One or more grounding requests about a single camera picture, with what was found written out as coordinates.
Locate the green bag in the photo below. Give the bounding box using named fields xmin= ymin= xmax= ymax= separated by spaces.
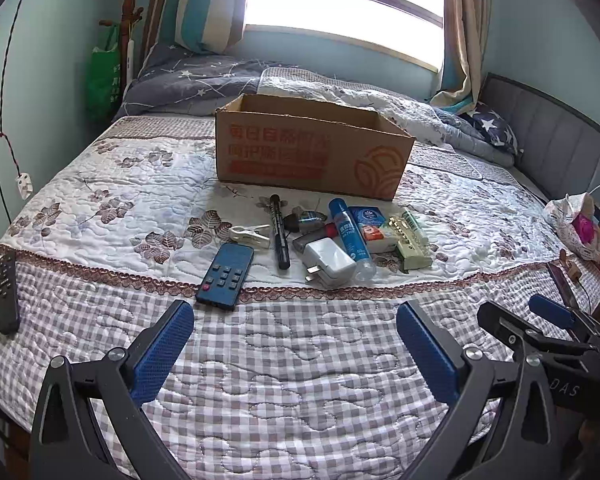
xmin=89 ymin=25 xmax=123 ymax=116

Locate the blue white tissue pack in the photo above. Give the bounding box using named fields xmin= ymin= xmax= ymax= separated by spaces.
xmin=349 ymin=206 xmax=406 ymax=254

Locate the wooden bed board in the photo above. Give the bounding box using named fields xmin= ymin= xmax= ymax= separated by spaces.
xmin=140 ymin=0 xmax=181 ymax=71

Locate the folded light quilt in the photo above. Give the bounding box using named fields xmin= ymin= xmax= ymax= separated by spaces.
xmin=257 ymin=67 xmax=516 ymax=168

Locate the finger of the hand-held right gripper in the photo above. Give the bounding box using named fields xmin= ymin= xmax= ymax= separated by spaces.
xmin=528 ymin=293 xmax=600 ymax=343
xmin=476 ymin=301 xmax=598 ymax=361

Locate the window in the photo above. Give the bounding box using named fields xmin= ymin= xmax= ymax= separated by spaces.
xmin=242 ymin=0 xmax=448 ymax=73

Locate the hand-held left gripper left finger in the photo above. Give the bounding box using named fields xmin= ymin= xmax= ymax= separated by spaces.
xmin=29 ymin=299 xmax=196 ymax=480

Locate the blue glue bottle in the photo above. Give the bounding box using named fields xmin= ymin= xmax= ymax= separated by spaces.
xmin=327 ymin=198 xmax=377 ymax=282

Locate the red and black small case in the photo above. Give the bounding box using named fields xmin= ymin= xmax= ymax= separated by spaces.
xmin=292 ymin=225 xmax=337 ymax=253

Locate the white charger plug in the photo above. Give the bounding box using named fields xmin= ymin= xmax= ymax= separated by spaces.
xmin=303 ymin=238 xmax=357 ymax=289

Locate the dark grey small object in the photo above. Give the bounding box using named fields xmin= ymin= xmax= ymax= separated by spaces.
xmin=284 ymin=208 xmax=327 ymax=233

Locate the quilted floral bedspread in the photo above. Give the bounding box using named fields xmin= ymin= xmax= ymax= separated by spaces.
xmin=0 ymin=115 xmax=600 ymax=480

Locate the wooden coat rack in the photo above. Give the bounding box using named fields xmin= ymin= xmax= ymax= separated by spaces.
xmin=99 ymin=0 xmax=151 ymax=91

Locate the crumpled plastic bag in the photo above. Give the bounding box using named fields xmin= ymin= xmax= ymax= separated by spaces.
xmin=542 ymin=192 xmax=600 ymax=263

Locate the navy star pillow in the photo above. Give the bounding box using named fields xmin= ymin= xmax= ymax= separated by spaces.
xmin=457 ymin=100 xmax=520 ymax=156

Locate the brown cardboard box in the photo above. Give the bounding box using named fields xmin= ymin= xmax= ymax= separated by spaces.
xmin=215 ymin=93 xmax=416 ymax=202

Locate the white clothespin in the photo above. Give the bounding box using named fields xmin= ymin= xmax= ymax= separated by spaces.
xmin=228 ymin=224 xmax=272 ymax=250

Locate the pale green box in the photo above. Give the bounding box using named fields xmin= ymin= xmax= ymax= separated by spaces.
xmin=387 ymin=209 xmax=434 ymax=274

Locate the blue remote control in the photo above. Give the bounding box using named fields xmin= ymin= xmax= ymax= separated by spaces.
xmin=196 ymin=243 xmax=255 ymax=311

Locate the black remote control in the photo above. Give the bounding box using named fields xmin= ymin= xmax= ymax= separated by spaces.
xmin=0 ymin=251 xmax=21 ymax=335

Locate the grey padded headboard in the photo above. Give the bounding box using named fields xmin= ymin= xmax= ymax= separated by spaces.
xmin=472 ymin=72 xmax=600 ymax=211

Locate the beige curtain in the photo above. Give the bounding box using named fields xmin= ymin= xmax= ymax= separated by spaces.
xmin=430 ymin=0 xmax=496 ymax=111

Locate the striped pillow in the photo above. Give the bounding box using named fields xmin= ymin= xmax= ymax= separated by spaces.
xmin=175 ymin=0 xmax=251 ymax=55

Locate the dark blue star quilt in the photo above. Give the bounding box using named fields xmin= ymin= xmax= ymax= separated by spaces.
xmin=112 ymin=42 xmax=291 ymax=121

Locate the twisted red black cable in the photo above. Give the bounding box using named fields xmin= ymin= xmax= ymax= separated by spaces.
xmin=0 ymin=0 xmax=31 ymax=181

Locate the black marker pen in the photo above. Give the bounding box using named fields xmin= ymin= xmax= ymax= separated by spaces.
xmin=269 ymin=194 xmax=291 ymax=270

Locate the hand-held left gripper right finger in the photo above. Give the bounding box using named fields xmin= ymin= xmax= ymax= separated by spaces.
xmin=396 ymin=301 xmax=561 ymax=480

